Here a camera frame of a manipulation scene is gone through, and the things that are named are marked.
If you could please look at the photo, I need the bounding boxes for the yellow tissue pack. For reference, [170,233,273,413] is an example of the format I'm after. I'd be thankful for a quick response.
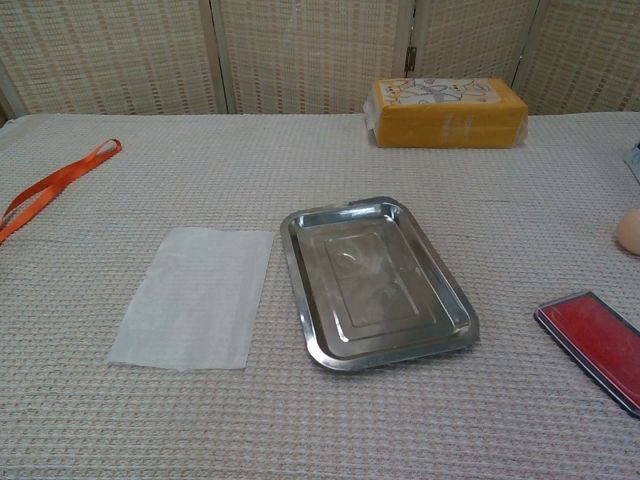
[363,76,530,149]

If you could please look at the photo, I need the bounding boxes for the beige egg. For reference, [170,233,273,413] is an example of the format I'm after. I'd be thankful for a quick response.
[615,207,640,259]

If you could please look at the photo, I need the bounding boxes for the beige woven folding screen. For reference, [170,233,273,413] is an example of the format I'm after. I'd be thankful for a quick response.
[0,0,640,117]

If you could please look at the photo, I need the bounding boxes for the silver metal tray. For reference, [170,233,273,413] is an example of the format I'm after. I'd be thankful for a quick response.
[279,195,481,374]

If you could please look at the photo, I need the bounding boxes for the red ink pad case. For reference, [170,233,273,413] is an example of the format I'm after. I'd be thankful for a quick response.
[533,290,640,419]

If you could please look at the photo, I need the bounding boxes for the orange lanyard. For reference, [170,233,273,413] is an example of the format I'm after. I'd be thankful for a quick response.
[0,138,123,246]

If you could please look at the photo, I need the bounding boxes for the white paper sheet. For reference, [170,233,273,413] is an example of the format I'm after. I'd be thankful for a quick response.
[107,226,276,372]

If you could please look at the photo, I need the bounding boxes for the blue white toothpaste box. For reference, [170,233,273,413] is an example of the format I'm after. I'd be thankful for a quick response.
[622,141,640,184]

